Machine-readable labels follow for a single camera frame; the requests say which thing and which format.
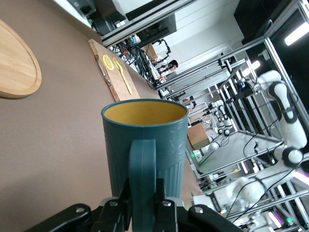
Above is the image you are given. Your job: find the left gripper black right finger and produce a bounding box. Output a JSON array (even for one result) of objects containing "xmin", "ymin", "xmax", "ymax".
[{"xmin": 154, "ymin": 178, "xmax": 242, "ymax": 232}]

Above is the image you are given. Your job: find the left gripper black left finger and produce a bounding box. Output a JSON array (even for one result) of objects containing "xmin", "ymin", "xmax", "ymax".
[{"xmin": 24, "ymin": 178, "xmax": 132, "ymax": 232}]

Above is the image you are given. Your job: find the teal cup yellow inside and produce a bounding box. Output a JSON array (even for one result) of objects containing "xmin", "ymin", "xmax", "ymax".
[{"xmin": 100, "ymin": 98, "xmax": 189, "ymax": 232}]

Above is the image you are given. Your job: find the wooden mug rack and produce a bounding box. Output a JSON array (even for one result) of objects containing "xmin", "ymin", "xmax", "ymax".
[{"xmin": 0, "ymin": 19, "xmax": 42, "ymax": 99}]

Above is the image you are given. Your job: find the cardboard box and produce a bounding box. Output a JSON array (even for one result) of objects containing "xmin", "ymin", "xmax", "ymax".
[{"xmin": 187, "ymin": 123, "xmax": 210, "ymax": 149}]

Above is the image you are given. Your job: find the bamboo cutting board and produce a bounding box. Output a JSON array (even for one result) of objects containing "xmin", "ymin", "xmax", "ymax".
[{"xmin": 88, "ymin": 38, "xmax": 141, "ymax": 102}]

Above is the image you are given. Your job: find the yellow plastic fork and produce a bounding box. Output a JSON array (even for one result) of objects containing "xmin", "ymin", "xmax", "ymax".
[{"xmin": 112, "ymin": 57, "xmax": 133, "ymax": 95}]

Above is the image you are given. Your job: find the seated person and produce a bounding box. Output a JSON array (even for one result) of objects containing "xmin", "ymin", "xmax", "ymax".
[{"xmin": 156, "ymin": 59, "xmax": 179, "ymax": 84}]

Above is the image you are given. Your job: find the ceiling light panel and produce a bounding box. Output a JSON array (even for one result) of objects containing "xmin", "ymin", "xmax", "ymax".
[{"xmin": 284, "ymin": 23, "xmax": 309, "ymax": 46}]

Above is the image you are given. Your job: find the tangled black cable bundle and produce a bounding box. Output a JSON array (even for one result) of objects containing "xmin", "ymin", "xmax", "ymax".
[{"xmin": 112, "ymin": 36, "xmax": 159, "ymax": 90}]

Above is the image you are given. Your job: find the aluminium frame cage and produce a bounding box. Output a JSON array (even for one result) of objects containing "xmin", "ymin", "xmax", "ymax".
[{"xmin": 193, "ymin": 31, "xmax": 309, "ymax": 184}]

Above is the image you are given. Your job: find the aluminium table rail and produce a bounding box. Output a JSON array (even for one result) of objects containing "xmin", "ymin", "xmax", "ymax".
[{"xmin": 101, "ymin": 0, "xmax": 194, "ymax": 48}]

